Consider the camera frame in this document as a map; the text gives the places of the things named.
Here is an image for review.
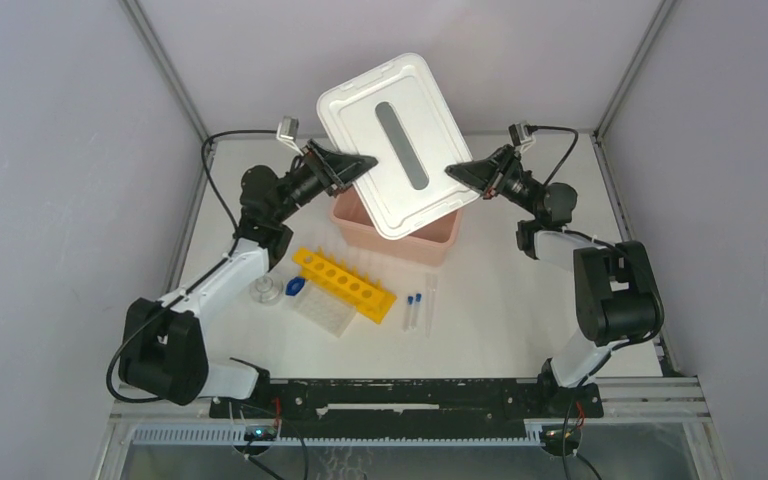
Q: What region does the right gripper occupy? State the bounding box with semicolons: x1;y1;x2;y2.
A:
446;143;544;217

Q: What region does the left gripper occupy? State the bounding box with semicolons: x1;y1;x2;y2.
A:
271;140;375;224

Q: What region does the white plastic bin lid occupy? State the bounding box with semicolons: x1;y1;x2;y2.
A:
317;53;479;240

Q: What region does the pink plastic bin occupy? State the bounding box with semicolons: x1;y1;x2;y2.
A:
330;189;463;267

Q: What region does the blue bottle cap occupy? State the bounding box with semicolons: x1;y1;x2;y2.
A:
285;276;306;297

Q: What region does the small glass flask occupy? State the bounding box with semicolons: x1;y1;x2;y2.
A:
249;275;284;305

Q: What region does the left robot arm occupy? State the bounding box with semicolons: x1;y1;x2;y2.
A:
105;140;378;417

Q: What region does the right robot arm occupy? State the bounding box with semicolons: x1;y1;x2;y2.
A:
445;145;665;416

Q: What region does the yellow test tube rack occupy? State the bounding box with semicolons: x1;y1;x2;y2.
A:
291;247;397;324

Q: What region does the clear well plate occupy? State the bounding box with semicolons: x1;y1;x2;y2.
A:
293;284;356;338

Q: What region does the blue capped tube left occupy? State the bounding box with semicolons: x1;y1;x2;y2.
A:
402;295;415;332

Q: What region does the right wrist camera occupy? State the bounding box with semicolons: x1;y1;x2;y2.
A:
508;122;534;148

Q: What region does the left camera cable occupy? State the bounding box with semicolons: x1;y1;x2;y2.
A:
199;129;281;236

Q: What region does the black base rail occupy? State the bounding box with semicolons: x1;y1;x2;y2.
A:
209;378;604;440

